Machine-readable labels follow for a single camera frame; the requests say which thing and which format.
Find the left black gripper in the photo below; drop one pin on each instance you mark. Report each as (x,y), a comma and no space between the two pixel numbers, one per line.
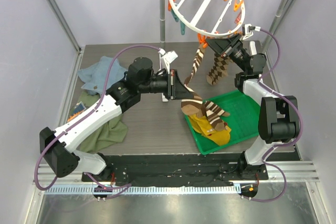
(175,88)

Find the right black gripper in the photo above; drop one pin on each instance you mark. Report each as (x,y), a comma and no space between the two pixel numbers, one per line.
(226,48)

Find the yellow sock with patch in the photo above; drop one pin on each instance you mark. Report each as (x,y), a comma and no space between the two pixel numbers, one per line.
(218,137)

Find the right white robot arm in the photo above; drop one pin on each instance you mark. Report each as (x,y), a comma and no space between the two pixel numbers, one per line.
(279,123)

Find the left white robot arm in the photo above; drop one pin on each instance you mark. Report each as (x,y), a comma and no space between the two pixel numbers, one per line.
(59,147)

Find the white round clip hanger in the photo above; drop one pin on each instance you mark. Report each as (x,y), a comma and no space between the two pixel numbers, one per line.
(209,18)

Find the brown argyle sock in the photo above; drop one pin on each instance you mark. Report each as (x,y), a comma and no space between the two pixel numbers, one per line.
(218,70)

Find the green plastic tray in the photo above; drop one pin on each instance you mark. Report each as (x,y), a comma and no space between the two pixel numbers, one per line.
(243,121)

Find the green t-shirt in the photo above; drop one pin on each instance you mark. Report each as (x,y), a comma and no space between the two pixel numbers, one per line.
(112,132)

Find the blue cloth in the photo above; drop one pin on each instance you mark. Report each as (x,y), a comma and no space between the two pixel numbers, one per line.
(94,76)

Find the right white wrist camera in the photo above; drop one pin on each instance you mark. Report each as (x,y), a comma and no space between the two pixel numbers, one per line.
(248,31)

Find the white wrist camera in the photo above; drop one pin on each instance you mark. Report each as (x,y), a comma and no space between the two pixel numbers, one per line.
(165,59)
(248,31)

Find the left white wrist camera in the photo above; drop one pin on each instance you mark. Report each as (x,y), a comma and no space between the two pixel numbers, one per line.
(165,59)

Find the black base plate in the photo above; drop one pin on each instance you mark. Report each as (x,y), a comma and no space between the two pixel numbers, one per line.
(179,170)

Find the white slotted cable duct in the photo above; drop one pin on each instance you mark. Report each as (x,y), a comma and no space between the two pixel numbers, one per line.
(93,189)

